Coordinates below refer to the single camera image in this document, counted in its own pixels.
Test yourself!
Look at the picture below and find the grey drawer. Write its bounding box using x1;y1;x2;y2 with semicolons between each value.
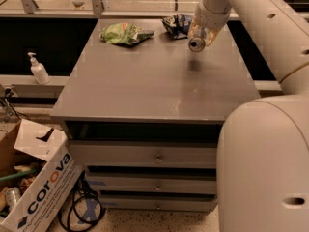
69;140;216;169
99;196;217;212
86;173;217;194

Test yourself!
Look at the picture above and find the bottom grey drawer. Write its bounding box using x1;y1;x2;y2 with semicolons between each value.
99;196;217;212

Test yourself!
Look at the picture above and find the silver redbull can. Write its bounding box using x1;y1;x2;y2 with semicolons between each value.
188;27;207;52

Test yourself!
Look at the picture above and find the white corova cardboard box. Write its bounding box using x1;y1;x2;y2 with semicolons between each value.
0;119;81;232

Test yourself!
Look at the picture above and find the middle grey drawer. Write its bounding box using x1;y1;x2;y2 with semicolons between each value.
86;173;217;194

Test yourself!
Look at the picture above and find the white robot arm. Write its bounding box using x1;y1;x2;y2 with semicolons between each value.
193;0;309;232

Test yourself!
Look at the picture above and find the silver can in box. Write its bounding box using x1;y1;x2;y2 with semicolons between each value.
5;187;21;211

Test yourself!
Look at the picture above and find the white pump dispenser bottle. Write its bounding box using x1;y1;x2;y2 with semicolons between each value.
28;52;50;85

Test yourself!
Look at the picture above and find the top grey drawer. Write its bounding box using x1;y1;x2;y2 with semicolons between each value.
69;140;216;169

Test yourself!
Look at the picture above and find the green stick in box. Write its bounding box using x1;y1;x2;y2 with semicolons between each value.
0;169;38;183

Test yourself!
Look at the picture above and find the black coiled cable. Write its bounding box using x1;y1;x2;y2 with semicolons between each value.
57;173;106;232

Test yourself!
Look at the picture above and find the grey metal railing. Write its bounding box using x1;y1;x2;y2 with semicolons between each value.
0;0;200;18

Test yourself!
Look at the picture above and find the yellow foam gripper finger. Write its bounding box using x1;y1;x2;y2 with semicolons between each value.
206;28;221;46
187;18;201;39

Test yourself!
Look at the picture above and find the grey drawer cabinet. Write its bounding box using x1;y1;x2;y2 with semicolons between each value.
51;19;259;201

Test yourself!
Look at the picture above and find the blue crumpled chip bag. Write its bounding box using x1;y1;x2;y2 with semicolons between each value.
161;14;192;40

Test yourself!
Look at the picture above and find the green crumpled chip bag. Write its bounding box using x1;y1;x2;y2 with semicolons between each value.
99;22;155;46

